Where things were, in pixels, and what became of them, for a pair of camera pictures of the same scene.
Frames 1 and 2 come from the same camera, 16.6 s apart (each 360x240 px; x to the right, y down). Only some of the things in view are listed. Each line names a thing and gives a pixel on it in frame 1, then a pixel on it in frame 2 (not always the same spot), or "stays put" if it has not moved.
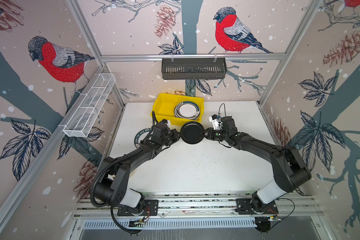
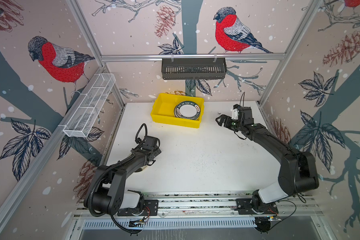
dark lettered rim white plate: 141,136 to 188,110
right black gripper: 210,133 to 227,124
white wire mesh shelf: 89,105 stays put
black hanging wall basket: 194,68 stays put
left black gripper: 173,132 to 157,151
